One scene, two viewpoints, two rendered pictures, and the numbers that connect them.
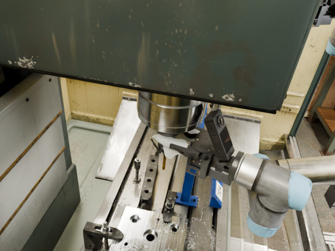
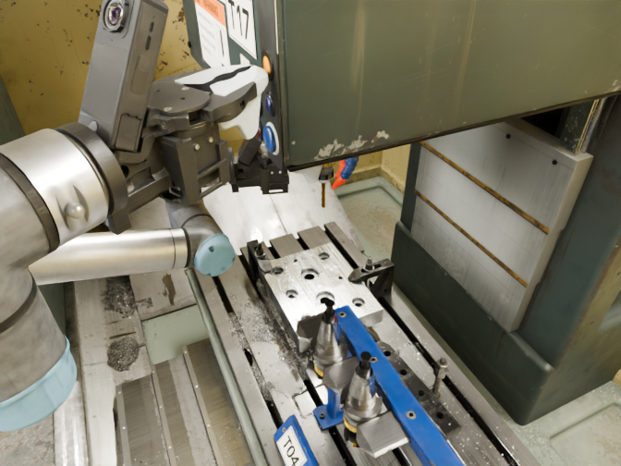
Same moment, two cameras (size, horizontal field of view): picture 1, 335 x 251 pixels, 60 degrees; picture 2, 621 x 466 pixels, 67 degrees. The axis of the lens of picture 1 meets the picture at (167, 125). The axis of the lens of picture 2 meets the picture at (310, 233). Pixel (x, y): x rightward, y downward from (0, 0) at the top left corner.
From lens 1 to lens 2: 1.35 m
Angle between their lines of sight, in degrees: 101
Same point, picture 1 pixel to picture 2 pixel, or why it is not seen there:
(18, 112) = (493, 134)
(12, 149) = (468, 155)
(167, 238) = (304, 304)
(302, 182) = not seen: hidden behind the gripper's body
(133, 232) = (344, 289)
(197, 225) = (291, 384)
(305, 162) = (145, 232)
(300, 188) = not seen: hidden behind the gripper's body
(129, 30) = not seen: outside the picture
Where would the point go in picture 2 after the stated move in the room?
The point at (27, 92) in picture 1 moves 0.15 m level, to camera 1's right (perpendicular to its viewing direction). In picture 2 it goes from (513, 128) to (463, 146)
